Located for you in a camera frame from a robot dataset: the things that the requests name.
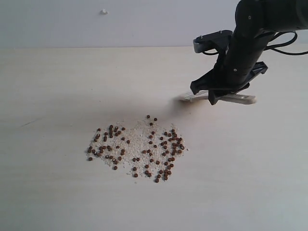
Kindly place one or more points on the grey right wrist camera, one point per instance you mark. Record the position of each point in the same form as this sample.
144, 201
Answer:
217, 40

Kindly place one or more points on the brown beans and white grains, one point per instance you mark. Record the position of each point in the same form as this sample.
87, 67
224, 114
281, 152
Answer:
147, 149

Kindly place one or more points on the white wooden paint brush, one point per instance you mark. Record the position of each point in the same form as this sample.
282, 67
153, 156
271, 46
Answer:
203, 95

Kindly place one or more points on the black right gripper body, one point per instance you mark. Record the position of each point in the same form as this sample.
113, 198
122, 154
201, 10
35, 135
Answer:
238, 53

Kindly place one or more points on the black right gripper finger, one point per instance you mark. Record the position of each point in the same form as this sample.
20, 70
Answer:
229, 96
209, 81

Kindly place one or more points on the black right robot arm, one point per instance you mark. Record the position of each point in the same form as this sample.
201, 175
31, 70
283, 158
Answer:
258, 22

